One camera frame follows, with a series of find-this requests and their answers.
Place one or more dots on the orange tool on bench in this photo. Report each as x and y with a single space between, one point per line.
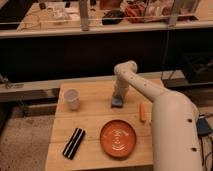
135 13

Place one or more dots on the orange carrot toy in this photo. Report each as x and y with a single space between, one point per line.
142 113

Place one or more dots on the black power adapter box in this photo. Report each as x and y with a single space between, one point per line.
203 127

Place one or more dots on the black white striped block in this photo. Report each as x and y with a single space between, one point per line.
73 144

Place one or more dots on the black bag on bench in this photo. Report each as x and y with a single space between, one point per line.
112 17

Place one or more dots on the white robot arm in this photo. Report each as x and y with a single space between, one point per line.
175 141

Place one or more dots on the orange round plate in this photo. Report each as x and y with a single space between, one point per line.
118 139

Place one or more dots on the metal frame post right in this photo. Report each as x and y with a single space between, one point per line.
174 13

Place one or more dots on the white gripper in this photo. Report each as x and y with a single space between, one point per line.
120 91

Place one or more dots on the translucent plastic cup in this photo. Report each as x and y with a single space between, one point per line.
71 97

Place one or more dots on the metal frame post left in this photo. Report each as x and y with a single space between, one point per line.
83 9

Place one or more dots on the metal frame post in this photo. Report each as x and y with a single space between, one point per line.
83 9
174 13

